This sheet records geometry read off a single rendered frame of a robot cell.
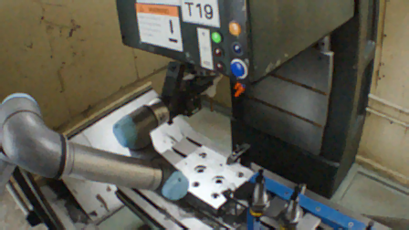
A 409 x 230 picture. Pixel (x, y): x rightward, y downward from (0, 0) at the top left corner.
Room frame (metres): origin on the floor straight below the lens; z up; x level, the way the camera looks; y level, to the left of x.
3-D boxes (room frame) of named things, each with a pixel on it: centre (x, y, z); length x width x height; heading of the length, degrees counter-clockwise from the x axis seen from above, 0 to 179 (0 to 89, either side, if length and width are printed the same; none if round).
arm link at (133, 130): (0.69, 0.19, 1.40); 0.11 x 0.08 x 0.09; 133
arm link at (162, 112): (0.74, 0.13, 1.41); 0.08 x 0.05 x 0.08; 43
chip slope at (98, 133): (1.37, 0.43, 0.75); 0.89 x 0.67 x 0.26; 132
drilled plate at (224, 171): (0.92, 0.01, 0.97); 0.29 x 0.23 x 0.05; 42
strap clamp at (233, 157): (1.00, -0.12, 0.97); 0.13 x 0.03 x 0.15; 132
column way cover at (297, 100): (1.18, -0.35, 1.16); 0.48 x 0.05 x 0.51; 42
